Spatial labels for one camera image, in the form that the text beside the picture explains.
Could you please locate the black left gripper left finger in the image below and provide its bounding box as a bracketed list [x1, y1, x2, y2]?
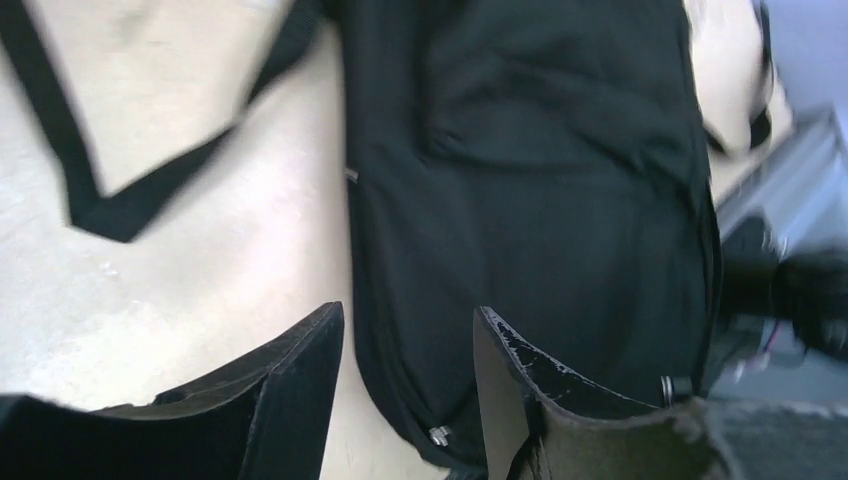
[1, 302, 345, 479]

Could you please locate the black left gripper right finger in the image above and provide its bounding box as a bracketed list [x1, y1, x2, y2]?
[471, 305, 848, 480]

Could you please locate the black fabric student bag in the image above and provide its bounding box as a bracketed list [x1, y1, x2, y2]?
[0, 0, 776, 475]

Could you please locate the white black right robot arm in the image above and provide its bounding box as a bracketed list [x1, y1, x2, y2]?
[703, 215, 847, 399]

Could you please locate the aluminium front frame rail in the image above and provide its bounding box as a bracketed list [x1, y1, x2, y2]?
[716, 109, 847, 254]

